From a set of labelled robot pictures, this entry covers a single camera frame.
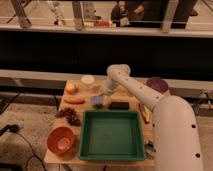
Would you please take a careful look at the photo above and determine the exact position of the blue sponge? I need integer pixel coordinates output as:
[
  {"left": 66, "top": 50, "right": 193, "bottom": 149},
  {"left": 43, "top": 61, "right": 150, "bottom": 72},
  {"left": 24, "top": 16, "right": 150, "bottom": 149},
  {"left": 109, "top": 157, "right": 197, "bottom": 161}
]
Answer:
[{"left": 91, "top": 96, "right": 104, "bottom": 106}]

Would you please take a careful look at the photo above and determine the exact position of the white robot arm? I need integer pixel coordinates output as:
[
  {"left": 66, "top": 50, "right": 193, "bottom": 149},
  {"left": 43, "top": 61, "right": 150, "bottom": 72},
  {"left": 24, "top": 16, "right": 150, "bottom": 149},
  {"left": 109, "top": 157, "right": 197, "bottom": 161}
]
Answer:
[{"left": 101, "top": 64, "right": 204, "bottom": 171}]

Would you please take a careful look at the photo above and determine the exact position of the black rectangular block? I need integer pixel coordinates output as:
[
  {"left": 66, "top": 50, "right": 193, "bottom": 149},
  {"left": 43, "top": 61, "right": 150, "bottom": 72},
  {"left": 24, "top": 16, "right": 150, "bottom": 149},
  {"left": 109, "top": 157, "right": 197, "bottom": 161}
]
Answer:
[{"left": 109, "top": 102, "right": 129, "bottom": 110}]

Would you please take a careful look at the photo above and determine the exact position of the white cup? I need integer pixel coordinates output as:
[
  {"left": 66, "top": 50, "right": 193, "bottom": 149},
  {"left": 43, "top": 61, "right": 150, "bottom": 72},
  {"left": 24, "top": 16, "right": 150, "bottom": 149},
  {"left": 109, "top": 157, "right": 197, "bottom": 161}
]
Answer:
[{"left": 81, "top": 75, "right": 95, "bottom": 89}]

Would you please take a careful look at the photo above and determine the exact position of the orange sausage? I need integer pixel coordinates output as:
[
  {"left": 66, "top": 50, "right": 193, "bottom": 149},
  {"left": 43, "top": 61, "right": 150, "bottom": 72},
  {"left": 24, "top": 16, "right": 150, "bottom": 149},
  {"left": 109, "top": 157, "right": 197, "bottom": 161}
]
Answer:
[{"left": 64, "top": 98, "right": 85, "bottom": 104}]

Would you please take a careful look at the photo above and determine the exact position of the banana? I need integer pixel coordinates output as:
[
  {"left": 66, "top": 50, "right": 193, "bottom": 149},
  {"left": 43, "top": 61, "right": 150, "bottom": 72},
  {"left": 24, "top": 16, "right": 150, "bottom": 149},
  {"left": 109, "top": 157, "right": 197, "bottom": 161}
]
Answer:
[{"left": 139, "top": 104, "right": 151, "bottom": 123}]

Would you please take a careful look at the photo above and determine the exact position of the dark grape bunch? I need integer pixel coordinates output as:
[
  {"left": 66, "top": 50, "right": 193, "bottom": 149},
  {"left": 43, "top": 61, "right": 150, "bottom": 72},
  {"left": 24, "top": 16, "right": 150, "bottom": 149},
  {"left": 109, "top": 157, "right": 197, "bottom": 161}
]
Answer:
[{"left": 55, "top": 107, "right": 81, "bottom": 126}]

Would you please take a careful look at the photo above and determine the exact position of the green plastic tray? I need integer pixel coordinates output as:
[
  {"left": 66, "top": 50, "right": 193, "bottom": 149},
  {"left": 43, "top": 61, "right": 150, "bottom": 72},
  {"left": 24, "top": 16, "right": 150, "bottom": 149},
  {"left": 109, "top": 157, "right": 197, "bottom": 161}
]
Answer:
[{"left": 79, "top": 110, "right": 146, "bottom": 161}]

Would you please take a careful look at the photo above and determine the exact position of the person in background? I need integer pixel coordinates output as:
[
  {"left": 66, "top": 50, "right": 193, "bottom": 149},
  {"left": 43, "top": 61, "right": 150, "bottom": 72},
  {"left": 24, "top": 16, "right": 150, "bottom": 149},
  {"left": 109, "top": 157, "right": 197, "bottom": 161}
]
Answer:
[{"left": 110, "top": 0, "right": 146, "bottom": 28}]

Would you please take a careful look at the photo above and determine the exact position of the orange bowl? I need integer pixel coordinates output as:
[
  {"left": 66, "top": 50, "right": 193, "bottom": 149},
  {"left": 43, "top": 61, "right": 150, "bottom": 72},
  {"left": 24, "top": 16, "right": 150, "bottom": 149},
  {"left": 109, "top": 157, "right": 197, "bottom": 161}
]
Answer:
[{"left": 47, "top": 127, "right": 75, "bottom": 155}]

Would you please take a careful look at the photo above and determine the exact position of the black cable with plug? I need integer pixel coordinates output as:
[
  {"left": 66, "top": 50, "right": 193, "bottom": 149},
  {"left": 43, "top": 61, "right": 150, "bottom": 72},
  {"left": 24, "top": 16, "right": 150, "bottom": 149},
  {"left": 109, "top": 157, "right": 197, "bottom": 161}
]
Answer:
[{"left": 0, "top": 123, "right": 48, "bottom": 171}]

